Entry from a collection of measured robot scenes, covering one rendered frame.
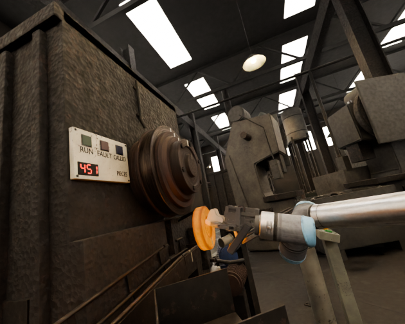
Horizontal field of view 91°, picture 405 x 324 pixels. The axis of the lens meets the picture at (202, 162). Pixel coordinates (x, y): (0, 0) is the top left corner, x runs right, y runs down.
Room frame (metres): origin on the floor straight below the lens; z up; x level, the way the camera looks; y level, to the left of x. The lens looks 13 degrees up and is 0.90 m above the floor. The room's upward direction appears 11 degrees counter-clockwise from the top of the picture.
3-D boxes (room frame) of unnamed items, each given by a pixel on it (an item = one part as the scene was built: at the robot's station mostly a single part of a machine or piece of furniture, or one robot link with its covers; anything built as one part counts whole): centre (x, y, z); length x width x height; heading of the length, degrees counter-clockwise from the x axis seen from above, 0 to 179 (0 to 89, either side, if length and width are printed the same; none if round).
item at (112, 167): (0.73, 0.38, 1.15); 0.26 x 0.02 x 0.18; 162
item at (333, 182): (4.38, -2.81, 0.55); 1.10 x 0.53 x 1.10; 2
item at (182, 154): (0.99, 0.08, 1.11); 0.28 x 0.06 x 0.28; 162
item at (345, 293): (1.45, -0.74, 0.31); 0.24 x 0.16 x 0.62; 162
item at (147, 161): (1.02, 0.17, 1.11); 0.47 x 0.06 x 0.47; 162
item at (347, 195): (2.97, -1.79, 0.39); 1.03 x 0.83 x 0.77; 87
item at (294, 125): (8.77, -4.51, 2.25); 0.92 x 0.92 x 4.50
